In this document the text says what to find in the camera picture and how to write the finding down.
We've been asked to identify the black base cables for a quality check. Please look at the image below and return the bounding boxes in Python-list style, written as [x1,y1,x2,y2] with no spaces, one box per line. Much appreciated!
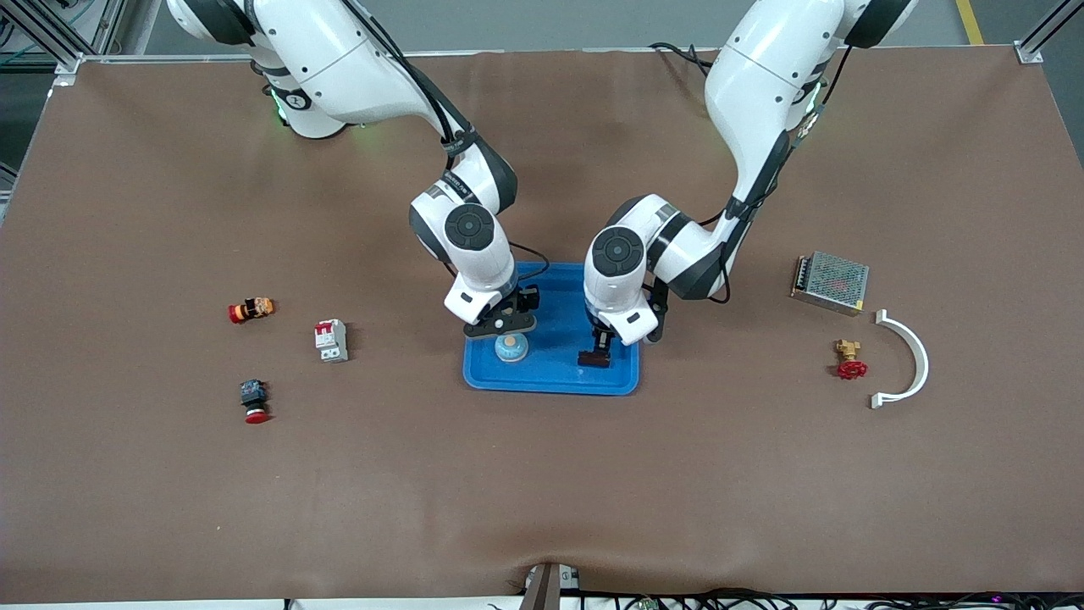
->
[650,41,721,75]

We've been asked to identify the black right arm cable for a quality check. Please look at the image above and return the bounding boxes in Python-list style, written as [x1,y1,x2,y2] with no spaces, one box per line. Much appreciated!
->
[339,0,551,287]

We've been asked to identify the white red circuit breaker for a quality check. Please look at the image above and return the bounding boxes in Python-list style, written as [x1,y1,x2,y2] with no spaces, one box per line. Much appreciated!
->
[314,319,350,364]

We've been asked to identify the white curved plastic bracket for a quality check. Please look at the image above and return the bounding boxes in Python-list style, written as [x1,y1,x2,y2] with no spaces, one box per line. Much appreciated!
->
[871,309,930,410]

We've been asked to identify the metal mesh power supply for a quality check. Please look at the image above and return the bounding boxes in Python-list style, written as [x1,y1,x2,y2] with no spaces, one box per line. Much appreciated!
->
[790,251,871,317]

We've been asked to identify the brown table mat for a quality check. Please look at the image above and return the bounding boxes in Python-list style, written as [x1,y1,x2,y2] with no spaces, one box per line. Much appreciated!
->
[0,47,1084,604]

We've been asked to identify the brass valve red handle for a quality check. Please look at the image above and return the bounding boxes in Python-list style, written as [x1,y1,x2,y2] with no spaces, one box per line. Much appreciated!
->
[833,339,869,380]

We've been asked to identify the blue black emergency stop button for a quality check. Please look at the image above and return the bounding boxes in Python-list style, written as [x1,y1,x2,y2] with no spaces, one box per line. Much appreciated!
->
[240,380,272,424]

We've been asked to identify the aluminium frame post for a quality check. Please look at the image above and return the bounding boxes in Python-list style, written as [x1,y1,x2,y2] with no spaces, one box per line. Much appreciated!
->
[1015,0,1084,65]
[0,0,128,86]

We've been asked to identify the blue plastic tray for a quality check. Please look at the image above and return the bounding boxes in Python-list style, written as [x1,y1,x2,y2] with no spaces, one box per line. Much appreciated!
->
[462,260,641,397]

